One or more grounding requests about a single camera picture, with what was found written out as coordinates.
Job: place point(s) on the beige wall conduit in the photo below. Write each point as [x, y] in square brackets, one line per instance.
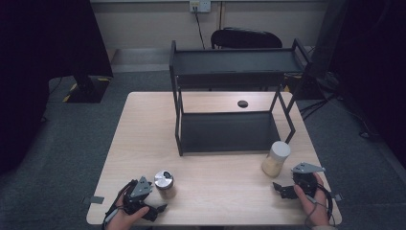
[221, 14]

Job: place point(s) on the person's right hand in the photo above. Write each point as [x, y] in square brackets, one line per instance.
[314, 204]

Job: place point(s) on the grey tape tab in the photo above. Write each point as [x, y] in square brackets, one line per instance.
[94, 200]
[337, 196]

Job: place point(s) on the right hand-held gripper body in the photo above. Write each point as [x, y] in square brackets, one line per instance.
[306, 179]

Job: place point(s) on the black two-tier metal rack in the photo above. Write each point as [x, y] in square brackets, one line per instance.
[223, 131]

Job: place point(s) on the black equipment stand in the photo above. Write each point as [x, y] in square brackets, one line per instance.
[319, 64]

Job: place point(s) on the dark curtain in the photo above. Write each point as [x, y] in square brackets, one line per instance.
[373, 64]
[38, 64]

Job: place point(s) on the metal lid glass jar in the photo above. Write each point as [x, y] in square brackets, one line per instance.
[164, 182]

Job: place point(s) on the person's left hand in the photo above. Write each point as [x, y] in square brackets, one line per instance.
[126, 220]

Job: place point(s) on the black chair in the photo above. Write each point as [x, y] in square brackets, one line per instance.
[245, 38]

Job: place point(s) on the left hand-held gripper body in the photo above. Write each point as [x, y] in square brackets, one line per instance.
[137, 195]

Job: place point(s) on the white lid plastic jar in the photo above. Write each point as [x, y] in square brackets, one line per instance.
[275, 159]

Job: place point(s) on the white wall socket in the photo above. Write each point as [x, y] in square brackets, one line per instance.
[200, 5]

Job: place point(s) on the black stand base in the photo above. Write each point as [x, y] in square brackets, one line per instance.
[86, 91]

